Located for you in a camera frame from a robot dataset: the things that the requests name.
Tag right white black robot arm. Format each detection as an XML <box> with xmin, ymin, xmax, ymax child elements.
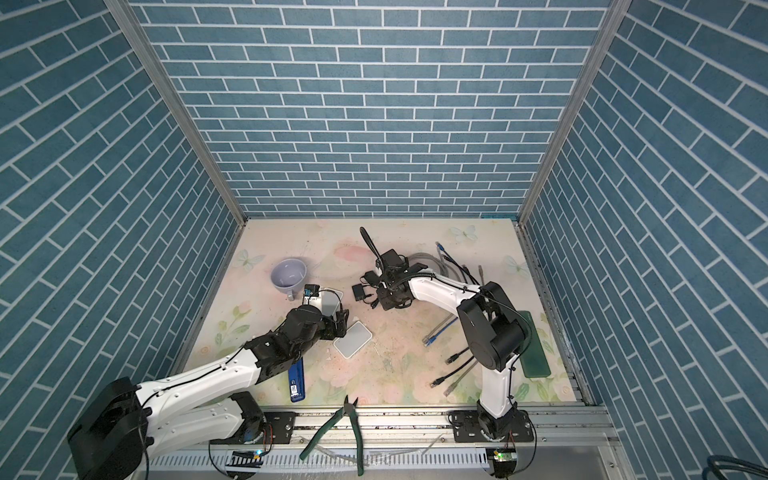
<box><xmin>360</xmin><ymin>228</ymin><xmax>532</xmax><ymax>440</ymax></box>

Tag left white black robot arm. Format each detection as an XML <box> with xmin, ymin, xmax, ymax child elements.
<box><xmin>67</xmin><ymin>305</ymin><xmax>349</xmax><ymax>479</ymax></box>

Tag black power adapter lower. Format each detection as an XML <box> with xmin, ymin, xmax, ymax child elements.
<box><xmin>352</xmin><ymin>284</ymin><xmax>368</xmax><ymax>301</ymax></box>

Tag blue black handheld tool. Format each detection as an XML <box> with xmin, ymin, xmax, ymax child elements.
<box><xmin>288</xmin><ymin>359</ymin><xmax>306</xmax><ymax>403</ymax></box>

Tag lavender ceramic cup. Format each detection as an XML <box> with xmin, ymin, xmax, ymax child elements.
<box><xmin>270</xmin><ymin>258</ymin><xmax>308</xmax><ymax>301</ymax></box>

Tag left controller board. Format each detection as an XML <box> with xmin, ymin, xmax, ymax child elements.
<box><xmin>225</xmin><ymin>450</ymin><xmax>264</xmax><ymax>478</ymax></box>

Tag controller board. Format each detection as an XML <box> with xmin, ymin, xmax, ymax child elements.
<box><xmin>225</xmin><ymin>450</ymin><xmax>264</xmax><ymax>478</ymax></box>
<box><xmin>485</xmin><ymin>447</ymin><xmax>518</xmax><ymax>479</ymax></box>

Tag right controller board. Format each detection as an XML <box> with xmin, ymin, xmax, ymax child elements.
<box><xmin>485</xmin><ymin>447</ymin><xmax>518</xmax><ymax>479</ymax></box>

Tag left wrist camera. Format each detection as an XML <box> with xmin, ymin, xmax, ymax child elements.
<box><xmin>302</xmin><ymin>284</ymin><xmax>322</xmax><ymax>309</ymax></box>

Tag coiled grey ethernet cable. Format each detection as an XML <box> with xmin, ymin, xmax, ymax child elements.
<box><xmin>407</xmin><ymin>252</ymin><xmax>448</xmax><ymax>280</ymax></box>

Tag blue ethernet cable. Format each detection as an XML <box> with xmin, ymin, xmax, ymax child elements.
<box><xmin>421</xmin><ymin>242</ymin><xmax>463</xmax><ymax>348</ymax></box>

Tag green handled pliers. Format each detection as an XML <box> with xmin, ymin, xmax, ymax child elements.
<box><xmin>299</xmin><ymin>395</ymin><xmax>365</xmax><ymax>478</ymax></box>

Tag black ethernet cable upper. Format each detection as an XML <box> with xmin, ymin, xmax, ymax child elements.
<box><xmin>440</xmin><ymin>254</ymin><xmax>481</xmax><ymax>366</ymax></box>

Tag black ethernet cable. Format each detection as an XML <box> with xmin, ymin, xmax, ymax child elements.
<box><xmin>429</xmin><ymin>356</ymin><xmax>478</xmax><ymax>389</ymax></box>
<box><xmin>440</xmin><ymin>254</ymin><xmax>481</xmax><ymax>366</ymax></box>

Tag black ethernet cable lower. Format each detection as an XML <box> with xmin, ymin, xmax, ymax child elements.
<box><xmin>429</xmin><ymin>356</ymin><xmax>478</xmax><ymax>389</ymax></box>

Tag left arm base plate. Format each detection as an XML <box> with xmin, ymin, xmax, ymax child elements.
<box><xmin>211</xmin><ymin>411</ymin><xmax>297</xmax><ymax>446</ymax></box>

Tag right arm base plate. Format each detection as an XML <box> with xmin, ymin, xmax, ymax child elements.
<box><xmin>448</xmin><ymin>409</ymin><xmax>535</xmax><ymax>443</ymax></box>

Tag aluminium front rail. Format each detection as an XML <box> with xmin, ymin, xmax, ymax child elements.
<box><xmin>131</xmin><ymin>405</ymin><xmax>634</xmax><ymax>479</ymax></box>

